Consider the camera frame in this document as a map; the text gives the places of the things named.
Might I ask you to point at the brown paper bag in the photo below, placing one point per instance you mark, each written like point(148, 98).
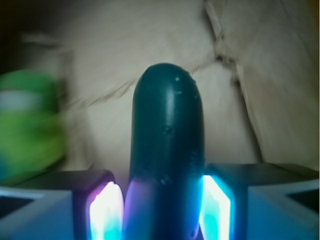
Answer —
point(256, 63)

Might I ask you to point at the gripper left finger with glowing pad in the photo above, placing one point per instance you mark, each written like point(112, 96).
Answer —
point(61, 205)

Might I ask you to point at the dark green plastic pickle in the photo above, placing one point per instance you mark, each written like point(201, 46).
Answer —
point(167, 157)

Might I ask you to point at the green plush frog toy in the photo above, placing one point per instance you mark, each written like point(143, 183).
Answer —
point(32, 135)

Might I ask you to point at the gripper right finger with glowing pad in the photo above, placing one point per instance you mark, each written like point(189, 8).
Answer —
point(260, 201)

